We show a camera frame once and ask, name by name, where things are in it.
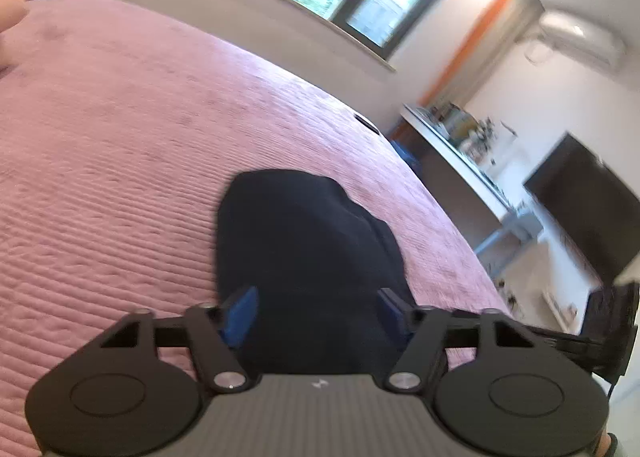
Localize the black garment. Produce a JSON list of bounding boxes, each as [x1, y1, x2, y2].
[[215, 169, 417, 375]]

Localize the black television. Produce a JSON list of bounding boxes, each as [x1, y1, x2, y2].
[[522, 133, 640, 286]]

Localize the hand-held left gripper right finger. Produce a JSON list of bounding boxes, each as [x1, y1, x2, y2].
[[377, 288, 539, 392]]

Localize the beige curtain with orange edge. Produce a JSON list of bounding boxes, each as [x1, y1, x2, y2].
[[417, 0, 517, 109]]

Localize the clutter of desk items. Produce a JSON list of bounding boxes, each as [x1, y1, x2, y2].
[[425, 101, 522, 179]]

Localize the dark flat device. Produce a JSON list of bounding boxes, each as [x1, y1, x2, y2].
[[352, 113, 381, 134]]

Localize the pink bed blanket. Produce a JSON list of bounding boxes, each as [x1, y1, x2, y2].
[[0, 0, 513, 457]]

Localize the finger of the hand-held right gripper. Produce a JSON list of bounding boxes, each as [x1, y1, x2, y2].
[[527, 326, 592, 357]]

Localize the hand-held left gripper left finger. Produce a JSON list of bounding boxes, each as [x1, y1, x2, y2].
[[99, 286, 259, 394]]

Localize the white air conditioner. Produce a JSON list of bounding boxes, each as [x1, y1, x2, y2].
[[537, 12, 627, 70]]

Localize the blue plastic stool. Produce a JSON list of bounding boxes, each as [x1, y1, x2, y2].
[[390, 137, 422, 172]]

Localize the white desk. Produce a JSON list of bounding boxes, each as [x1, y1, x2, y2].
[[399, 103, 545, 269]]

